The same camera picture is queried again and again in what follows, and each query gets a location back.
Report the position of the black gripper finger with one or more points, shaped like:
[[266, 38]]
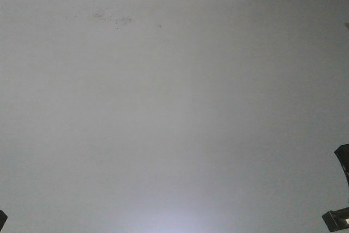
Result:
[[342, 153], [336, 220]]

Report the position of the black robot part left corner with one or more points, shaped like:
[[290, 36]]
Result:
[[3, 219]]

